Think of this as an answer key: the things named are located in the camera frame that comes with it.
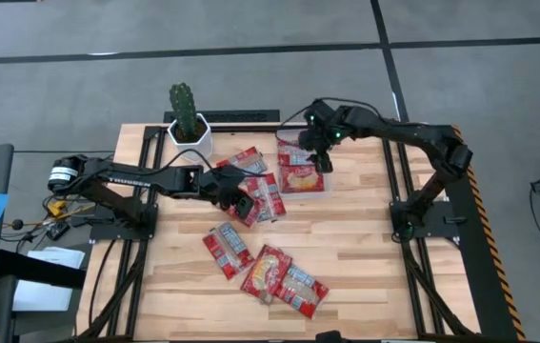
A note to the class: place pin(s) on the white paper sheets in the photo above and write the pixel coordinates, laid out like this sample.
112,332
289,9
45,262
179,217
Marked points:
46,290

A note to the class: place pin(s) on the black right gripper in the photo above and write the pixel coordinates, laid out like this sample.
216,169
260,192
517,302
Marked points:
322,133

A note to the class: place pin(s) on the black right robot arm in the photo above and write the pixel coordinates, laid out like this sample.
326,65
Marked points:
417,135

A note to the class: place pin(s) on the black table-level camera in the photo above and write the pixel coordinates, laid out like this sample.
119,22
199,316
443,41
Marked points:
330,337

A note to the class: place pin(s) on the white hexagonal plant pot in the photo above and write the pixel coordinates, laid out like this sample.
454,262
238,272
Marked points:
198,147

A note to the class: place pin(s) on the clear plastic bin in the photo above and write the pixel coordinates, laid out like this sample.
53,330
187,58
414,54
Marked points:
283,137

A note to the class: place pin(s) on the small black device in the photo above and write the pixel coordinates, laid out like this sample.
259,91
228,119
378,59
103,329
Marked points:
58,230

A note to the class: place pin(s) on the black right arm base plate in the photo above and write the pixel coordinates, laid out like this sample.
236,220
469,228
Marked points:
441,221

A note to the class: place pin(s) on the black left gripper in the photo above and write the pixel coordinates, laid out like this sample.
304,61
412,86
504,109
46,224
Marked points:
219,188

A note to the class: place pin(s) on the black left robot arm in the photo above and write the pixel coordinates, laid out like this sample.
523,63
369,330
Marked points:
131,181

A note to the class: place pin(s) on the black aluminium rail frame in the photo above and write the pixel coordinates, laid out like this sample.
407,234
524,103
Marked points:
246,128

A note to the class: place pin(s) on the black panel with hazard stripes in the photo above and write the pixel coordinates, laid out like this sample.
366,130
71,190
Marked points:
479,267

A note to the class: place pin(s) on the black perforated strip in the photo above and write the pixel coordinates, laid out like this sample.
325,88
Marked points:
231,116

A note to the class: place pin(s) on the green cactus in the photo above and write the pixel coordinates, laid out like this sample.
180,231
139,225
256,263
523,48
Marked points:
184,109

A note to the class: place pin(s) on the yellow connector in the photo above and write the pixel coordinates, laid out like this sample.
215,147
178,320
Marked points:
56,208

